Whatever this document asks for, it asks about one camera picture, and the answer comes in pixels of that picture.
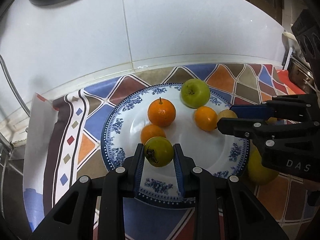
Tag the small orange tangerine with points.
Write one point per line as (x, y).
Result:
(151, 131)

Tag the green apple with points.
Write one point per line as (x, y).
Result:
(195, 93)

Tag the colourful diamond pattern table mat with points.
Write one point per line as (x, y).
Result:
(91, 132)

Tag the yellow green pear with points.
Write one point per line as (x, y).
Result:
(256, 171)

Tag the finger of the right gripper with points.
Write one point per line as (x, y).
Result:
(247, 111)
(239, 127)

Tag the thin gooseneck water tap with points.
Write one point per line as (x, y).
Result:
(12, 87)

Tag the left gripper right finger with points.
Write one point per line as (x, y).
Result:
(224, 208)

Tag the orange tangerine with stem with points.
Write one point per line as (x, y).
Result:
(161, 112)

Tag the green persimmon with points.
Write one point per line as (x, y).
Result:
(158, 151)

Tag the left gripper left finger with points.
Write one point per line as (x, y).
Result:
(72, 217)

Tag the blue white porcelain plate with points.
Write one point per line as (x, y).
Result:
(221, 155)

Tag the brown kiwi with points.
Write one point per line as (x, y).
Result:
(227, 113)

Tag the large orange tangerine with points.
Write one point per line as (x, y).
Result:
(205, 118)

